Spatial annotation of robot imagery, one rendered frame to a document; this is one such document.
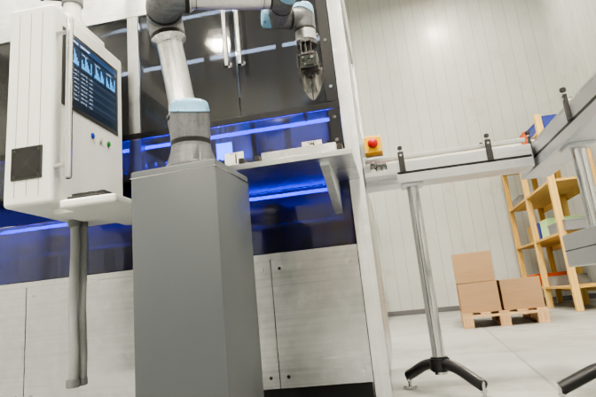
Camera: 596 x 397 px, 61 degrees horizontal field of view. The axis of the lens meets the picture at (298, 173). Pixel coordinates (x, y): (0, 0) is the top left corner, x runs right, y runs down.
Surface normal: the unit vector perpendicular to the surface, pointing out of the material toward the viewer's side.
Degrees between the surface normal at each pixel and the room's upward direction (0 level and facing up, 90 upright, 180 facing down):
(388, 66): 90
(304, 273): 90
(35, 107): 90
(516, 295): 90
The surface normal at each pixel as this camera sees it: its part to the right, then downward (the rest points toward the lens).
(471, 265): -0.31, -0.20
